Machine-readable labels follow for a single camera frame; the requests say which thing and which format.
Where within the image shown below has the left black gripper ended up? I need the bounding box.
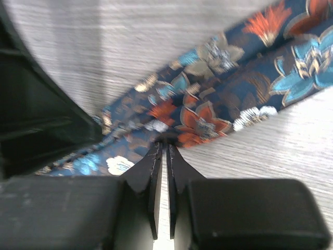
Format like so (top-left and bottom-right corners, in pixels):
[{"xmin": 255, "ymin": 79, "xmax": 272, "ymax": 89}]
[{"xmin": 1, "ymin": 6, "xmax": 103, "ymax": 179}]

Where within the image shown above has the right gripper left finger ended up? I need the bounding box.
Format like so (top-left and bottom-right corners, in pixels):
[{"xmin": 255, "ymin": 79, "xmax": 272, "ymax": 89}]
[{"xmin": 1, "ymin": 143, "xmax": 162, "ymax": 249}]

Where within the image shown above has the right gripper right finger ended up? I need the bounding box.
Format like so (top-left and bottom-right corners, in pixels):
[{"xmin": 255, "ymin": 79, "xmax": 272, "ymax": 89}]
[{"xmin": 166, "ymin": 145, "xmax": 332, "ymax": 249}]

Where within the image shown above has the floral navy necktie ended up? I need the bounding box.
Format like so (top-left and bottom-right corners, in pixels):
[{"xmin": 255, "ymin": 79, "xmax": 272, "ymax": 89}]
[{"xmin": 37, "ymin": 1, "xmax": 332, "ymax": 176}]

